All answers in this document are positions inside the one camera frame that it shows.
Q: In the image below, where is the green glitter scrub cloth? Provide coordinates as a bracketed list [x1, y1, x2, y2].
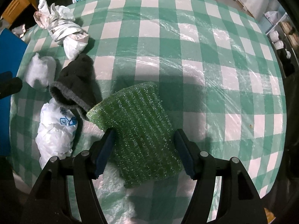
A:
[87, 82, 182, 188]

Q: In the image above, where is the white plastic bag bundle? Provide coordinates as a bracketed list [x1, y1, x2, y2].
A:
[35, 98, 78, 168]

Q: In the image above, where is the dark grey sock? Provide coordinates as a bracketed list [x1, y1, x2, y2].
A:
[49, 54, 96, 117]

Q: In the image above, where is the patterned plastic bag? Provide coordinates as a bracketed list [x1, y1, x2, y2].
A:
[33, 0, 89, 60]

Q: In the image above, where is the metal shoe rack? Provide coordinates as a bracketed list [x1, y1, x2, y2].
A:
[263, 11, 298, 77]

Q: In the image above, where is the green checkered tablecloth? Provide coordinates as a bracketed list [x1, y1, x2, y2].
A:
[10, 0, 286, 223]

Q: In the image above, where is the blue cardboard shoebox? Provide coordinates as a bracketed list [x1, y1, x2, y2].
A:
[1, 28, 27, 156]

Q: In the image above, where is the light blue sock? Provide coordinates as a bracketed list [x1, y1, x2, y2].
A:
[24, 53, 57, 91]

